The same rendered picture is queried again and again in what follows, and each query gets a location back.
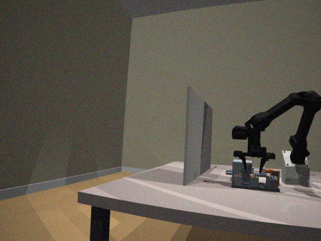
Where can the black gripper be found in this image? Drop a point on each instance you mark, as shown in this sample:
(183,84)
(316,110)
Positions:
(242,155)

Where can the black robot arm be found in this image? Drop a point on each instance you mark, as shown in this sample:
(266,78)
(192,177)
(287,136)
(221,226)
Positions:
(311,103)

